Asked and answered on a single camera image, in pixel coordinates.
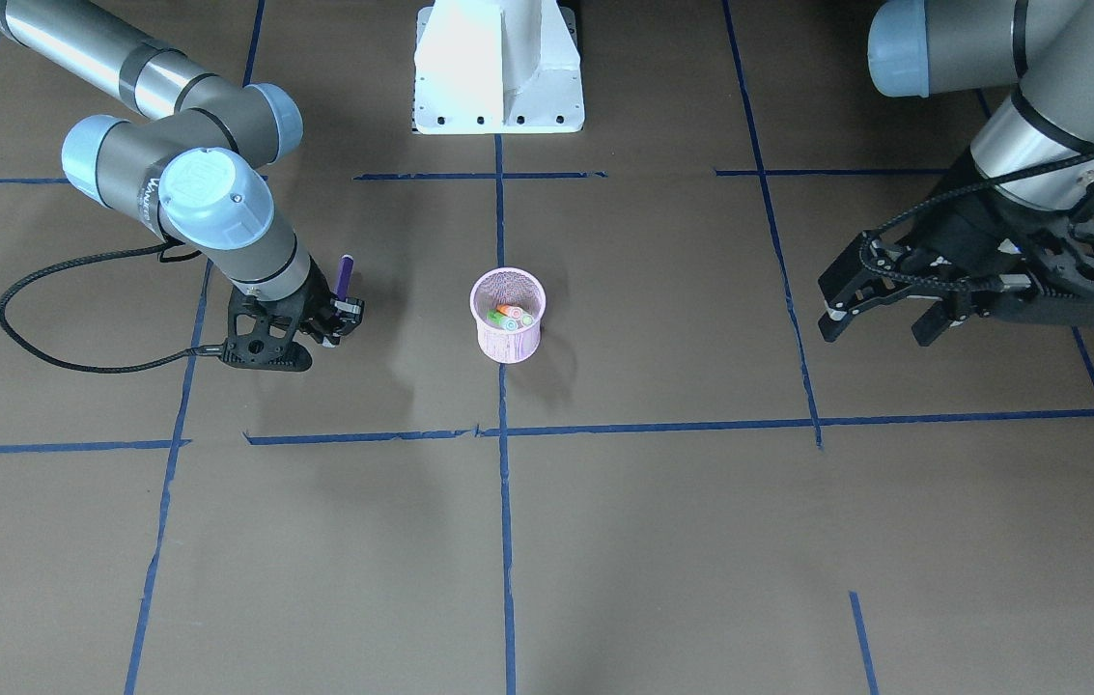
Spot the purple marker pen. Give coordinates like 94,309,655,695
334,254,354,302

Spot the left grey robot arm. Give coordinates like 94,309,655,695
411,1,1094,347

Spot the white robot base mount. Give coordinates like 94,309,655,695
411,1,586,135

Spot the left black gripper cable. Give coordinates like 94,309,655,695
0,241,225,375

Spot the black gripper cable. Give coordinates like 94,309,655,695
858,135,1094,294
0,241,225,375

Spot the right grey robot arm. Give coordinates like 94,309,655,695
0,1,364,373

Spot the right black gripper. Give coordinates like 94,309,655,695
221,260,365,373

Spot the pink mesh pen holder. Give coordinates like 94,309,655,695
468,267,547,364

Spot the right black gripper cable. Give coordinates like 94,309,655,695
858,135,1094,294

